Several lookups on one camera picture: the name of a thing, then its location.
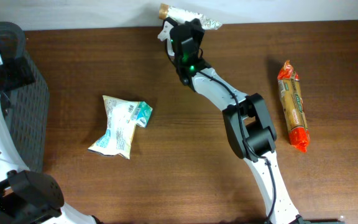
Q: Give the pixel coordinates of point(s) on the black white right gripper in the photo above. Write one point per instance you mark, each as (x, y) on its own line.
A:
(198, 33)

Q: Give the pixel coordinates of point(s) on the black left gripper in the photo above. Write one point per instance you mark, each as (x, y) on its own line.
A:
(19, 78)

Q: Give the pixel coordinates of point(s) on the white cream tube gold cap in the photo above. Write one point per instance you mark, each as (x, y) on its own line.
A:
(181, 16)

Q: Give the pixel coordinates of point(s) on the teal small packet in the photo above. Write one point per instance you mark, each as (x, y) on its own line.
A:
(142, 114)

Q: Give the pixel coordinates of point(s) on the orange spaghetti packet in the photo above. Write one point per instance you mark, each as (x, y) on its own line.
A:
(292, 103)

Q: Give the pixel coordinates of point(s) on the white snack bag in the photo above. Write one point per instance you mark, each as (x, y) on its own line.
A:
(120, 129)

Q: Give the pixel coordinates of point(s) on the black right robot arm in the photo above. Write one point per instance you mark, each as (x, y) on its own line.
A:
(249, 128)

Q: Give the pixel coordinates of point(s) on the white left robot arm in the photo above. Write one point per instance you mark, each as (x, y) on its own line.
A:
(25, 196)

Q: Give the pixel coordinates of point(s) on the dark grey plastic basket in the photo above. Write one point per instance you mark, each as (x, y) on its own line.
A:
(25, 112)

